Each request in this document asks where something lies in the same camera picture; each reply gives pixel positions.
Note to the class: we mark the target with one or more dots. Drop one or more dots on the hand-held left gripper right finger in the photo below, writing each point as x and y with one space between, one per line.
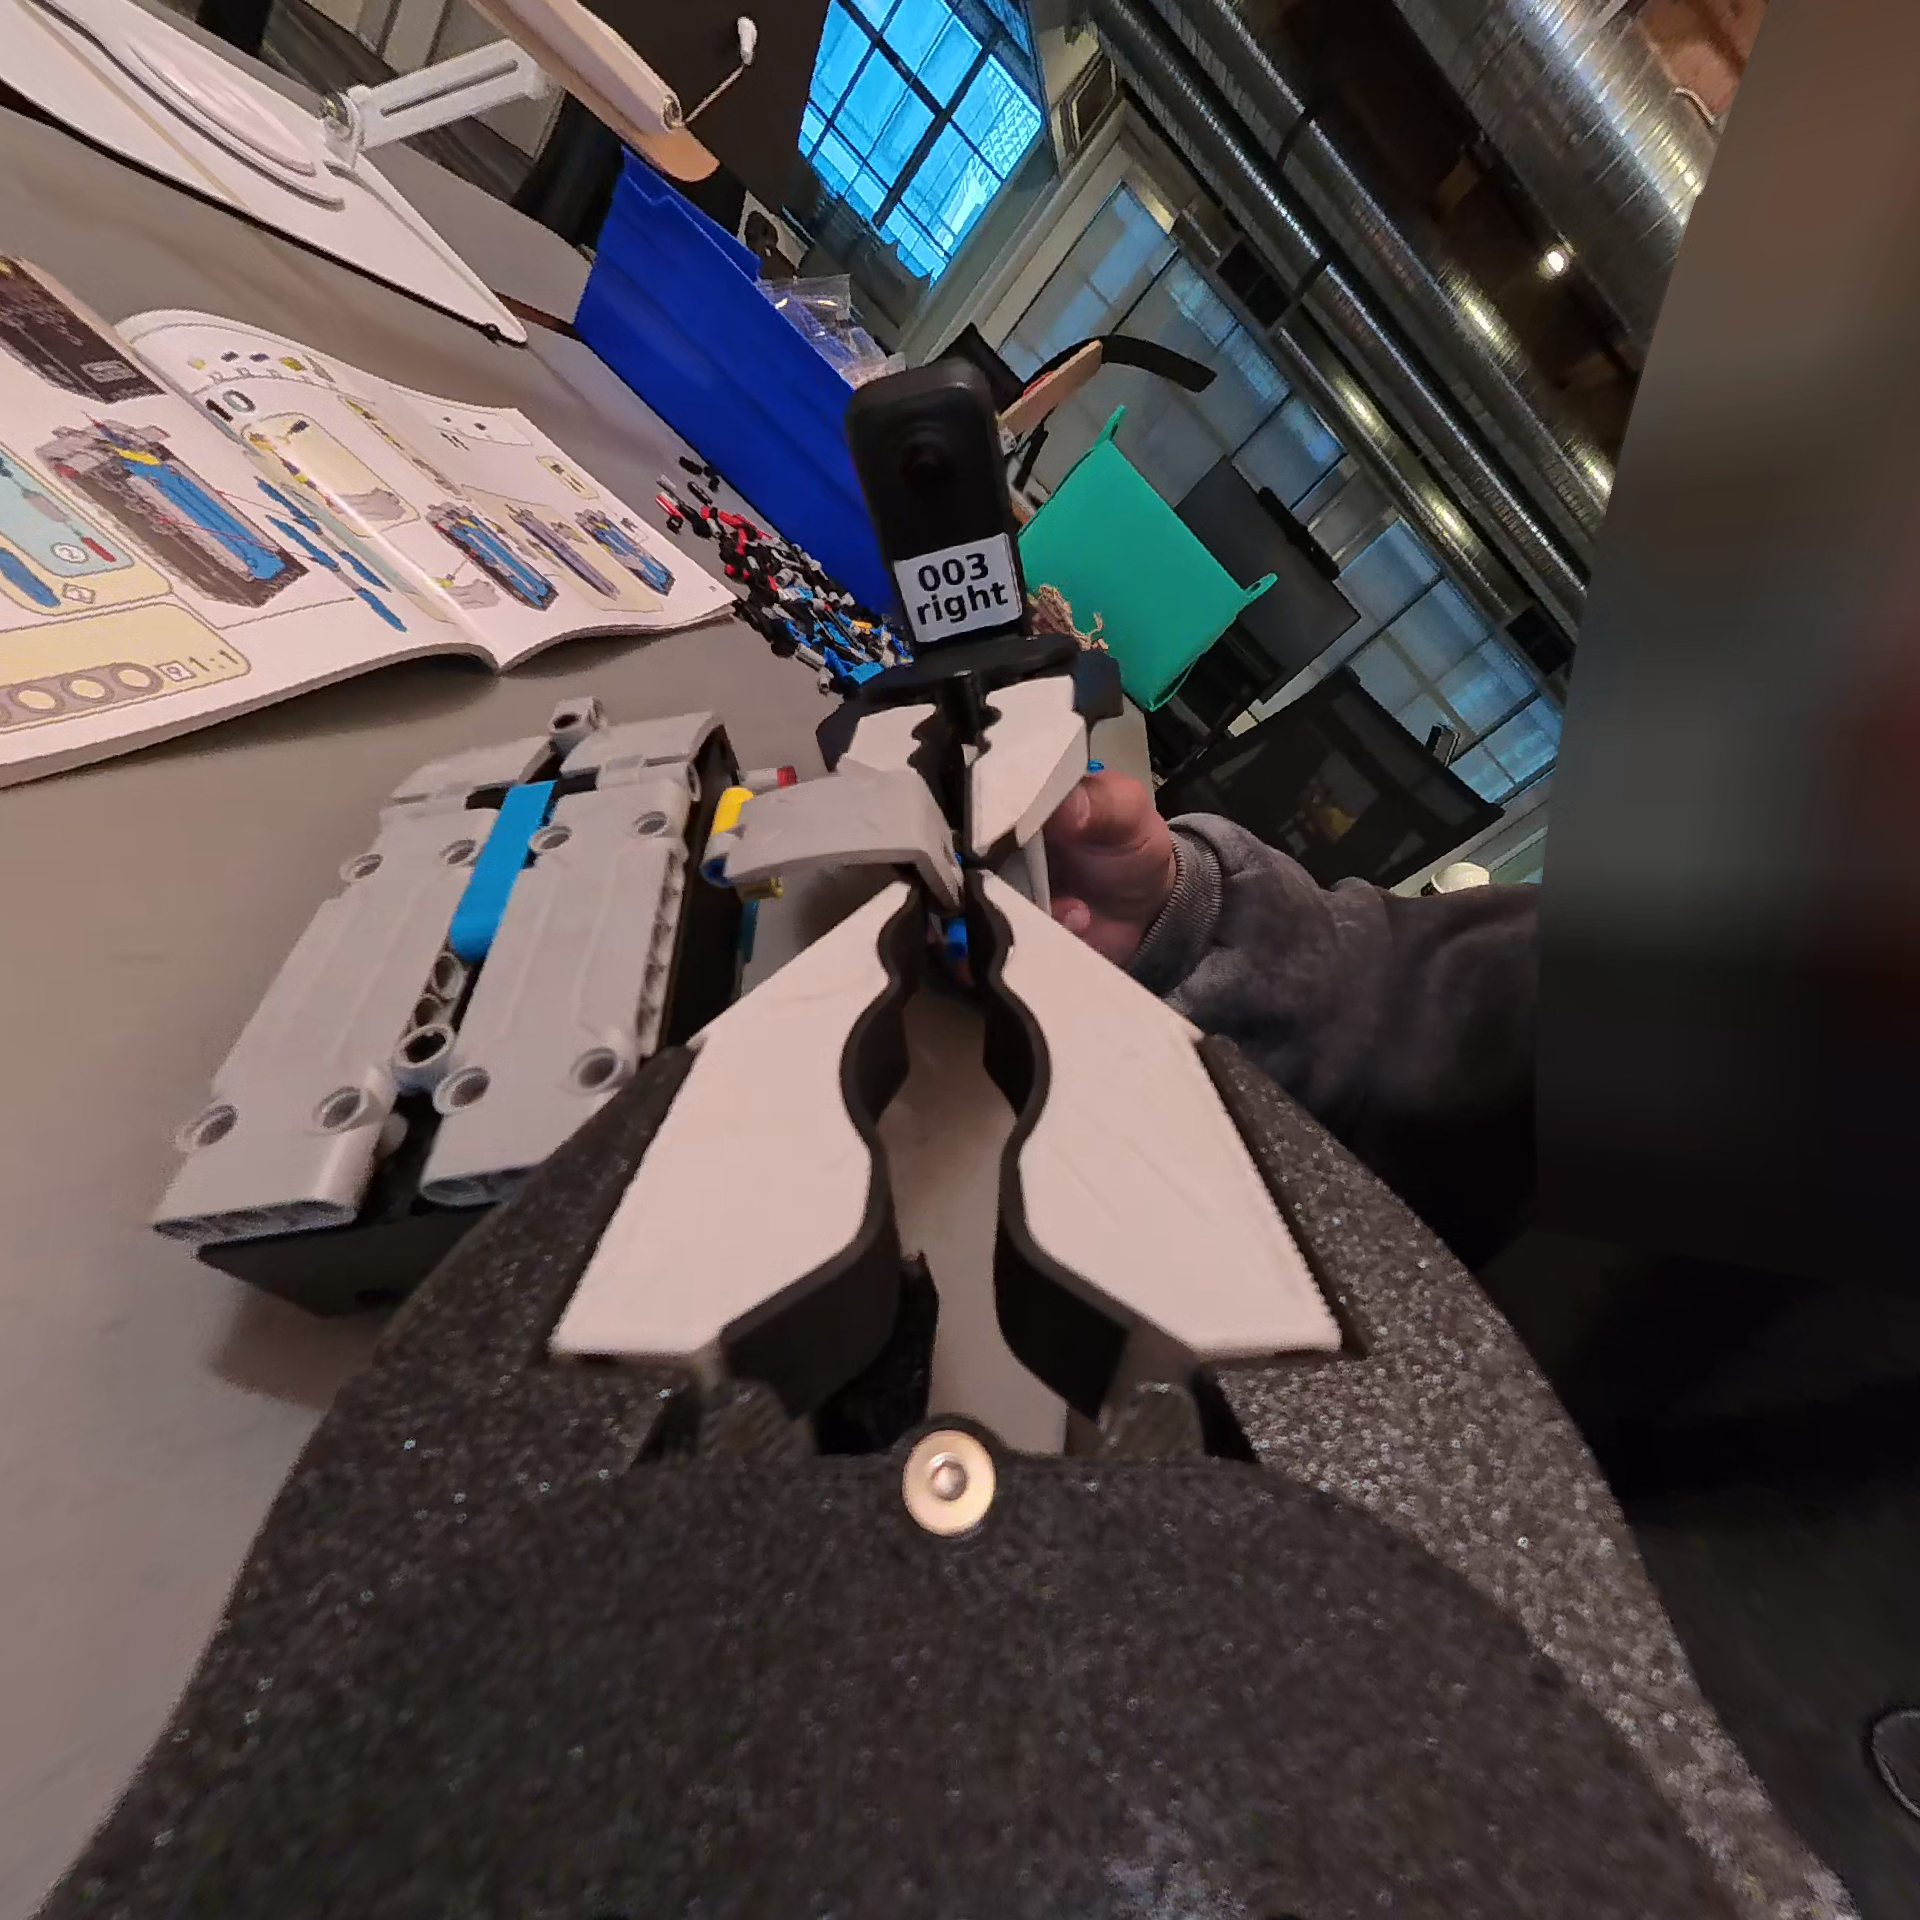
1187 1187

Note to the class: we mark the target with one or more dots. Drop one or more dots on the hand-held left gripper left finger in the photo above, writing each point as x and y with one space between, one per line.
720 1187

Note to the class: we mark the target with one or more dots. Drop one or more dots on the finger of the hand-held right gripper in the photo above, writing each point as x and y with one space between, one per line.
1037 759
842 823

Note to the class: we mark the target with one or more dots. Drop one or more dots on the black toy connector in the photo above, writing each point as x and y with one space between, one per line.
942 896

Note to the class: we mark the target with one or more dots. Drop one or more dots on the blue toy pin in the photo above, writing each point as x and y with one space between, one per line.
951 938

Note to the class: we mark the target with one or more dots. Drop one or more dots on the pile of toy brick pieces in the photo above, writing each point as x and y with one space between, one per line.
795 599

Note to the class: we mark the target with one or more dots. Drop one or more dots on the grey blue toy brick model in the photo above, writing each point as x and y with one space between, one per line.
452 1021

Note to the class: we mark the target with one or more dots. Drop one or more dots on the instruction booklet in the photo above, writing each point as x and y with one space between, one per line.
303 495

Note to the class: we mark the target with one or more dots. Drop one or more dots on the person's right hand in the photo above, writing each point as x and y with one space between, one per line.
1113 871

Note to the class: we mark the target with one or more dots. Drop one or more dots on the small wooden model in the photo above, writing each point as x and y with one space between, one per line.
1068 617

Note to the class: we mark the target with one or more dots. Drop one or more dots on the clear plastic bags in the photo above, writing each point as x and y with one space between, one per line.
819 325

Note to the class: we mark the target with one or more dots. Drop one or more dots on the blue plastic bin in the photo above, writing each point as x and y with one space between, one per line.
706 361

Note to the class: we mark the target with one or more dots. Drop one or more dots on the black mesh office chair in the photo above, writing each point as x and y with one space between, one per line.
1320 783

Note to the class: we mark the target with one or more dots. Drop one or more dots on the white book stand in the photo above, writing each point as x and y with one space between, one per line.
303 120

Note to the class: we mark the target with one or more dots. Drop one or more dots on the silver ventilation duct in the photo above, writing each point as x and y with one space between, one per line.
1426 227

